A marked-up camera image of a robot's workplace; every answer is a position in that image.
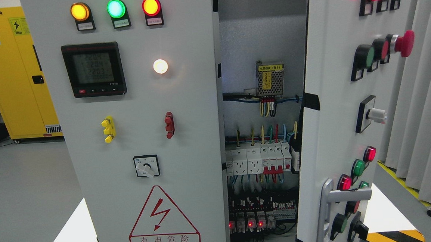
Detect black digital power meter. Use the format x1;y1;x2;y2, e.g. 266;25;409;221
61;41;128;98

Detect red emergency stop button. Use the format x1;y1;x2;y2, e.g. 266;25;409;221
385;30;415;58

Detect yellow safety storage cabinet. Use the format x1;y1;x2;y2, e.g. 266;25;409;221
0;6;62;141

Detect lower relay terminal row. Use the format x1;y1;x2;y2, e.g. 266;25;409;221
227;189;298;234

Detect black rotary selector switch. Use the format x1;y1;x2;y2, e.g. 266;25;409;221
133;154;161;178

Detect red indicator lamp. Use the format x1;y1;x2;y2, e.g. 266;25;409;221
142;0;164;26

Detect green indicator lamp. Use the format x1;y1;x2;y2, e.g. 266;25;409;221
106;0;131;29

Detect yellow terminal post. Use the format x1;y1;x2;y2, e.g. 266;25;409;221
101;115;116;143

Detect white breaker and socket row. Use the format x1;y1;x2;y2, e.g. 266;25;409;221
225;142;301;176

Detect grey curtain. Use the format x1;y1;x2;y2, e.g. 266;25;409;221
384;0;431;204

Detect grey cabinet door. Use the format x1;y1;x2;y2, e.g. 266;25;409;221
296;0;417;242
20;0;229;242

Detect white indicator lamp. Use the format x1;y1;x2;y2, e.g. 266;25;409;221
153;59;169;74

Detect metal mesh power supply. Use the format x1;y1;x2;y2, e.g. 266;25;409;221
255;60;285;98

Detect yellow indicator lamp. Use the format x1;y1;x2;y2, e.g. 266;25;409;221
70;2;96;31

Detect red electric danger sticker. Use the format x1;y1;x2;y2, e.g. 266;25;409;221
129;185;201;242

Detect red terminal post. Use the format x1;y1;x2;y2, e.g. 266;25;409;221
164;112;175;139

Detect silver door handle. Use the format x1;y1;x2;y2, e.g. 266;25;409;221
316;179;372;242

